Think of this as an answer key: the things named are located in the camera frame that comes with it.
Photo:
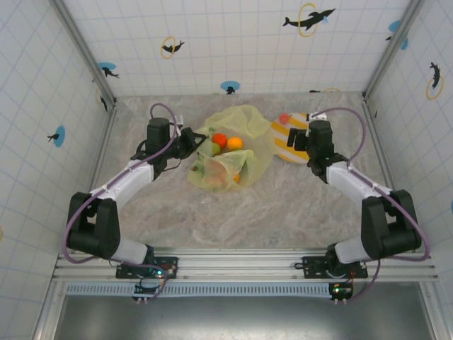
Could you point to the blue patch sticker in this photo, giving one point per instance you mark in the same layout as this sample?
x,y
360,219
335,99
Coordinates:
x,y
394,25

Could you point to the yellow white striped plate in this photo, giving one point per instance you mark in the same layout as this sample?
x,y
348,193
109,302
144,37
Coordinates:
x,y
283,141

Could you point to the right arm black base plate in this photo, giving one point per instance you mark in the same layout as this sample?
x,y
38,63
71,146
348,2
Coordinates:
x,y
311,263

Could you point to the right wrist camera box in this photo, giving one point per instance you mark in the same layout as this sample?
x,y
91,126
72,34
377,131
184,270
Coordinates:
x,y
320,134

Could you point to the green fruit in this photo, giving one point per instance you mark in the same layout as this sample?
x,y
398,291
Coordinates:
x,y
215,148

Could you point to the aluminium mounting rail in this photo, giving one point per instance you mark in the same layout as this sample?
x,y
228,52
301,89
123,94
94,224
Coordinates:
x,y
247,262

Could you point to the aluminium side rail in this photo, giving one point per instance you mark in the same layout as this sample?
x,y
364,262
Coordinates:
x,y
105,141
377,134

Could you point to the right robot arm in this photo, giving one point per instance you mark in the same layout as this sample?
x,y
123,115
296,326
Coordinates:
x,y
350,180

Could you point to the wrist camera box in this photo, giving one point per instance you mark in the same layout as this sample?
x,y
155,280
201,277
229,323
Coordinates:
x,y
158,131
320,134

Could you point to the aluminium corner post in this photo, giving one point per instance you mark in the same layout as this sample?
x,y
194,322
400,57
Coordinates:
x,y
389,53
84,53

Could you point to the black fish wall sticker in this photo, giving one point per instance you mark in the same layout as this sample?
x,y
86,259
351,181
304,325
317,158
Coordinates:
x,y
104,103

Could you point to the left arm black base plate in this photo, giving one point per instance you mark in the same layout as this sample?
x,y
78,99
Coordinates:
x,y
170,263

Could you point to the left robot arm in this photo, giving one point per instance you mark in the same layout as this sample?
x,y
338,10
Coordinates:
x,y
134,177

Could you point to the grey metal panel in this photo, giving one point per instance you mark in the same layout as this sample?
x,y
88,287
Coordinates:
x,y
247,318

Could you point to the yellow avocado print plastic bag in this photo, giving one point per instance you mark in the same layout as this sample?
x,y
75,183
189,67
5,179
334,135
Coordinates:
x,y
247,120

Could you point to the small red fruit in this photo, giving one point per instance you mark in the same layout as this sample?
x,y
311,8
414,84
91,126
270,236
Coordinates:
x,y
283,118

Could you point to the red tomato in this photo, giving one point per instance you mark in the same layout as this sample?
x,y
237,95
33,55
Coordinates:
x,y
219,139

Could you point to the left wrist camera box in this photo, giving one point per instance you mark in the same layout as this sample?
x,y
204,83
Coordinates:
x,y
158,131

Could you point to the reddish orange fruit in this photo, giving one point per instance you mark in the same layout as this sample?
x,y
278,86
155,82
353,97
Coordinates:
x,y
216,176

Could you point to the small peach coloured fruit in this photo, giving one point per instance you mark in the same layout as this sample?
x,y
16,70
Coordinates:
x,y
236,178

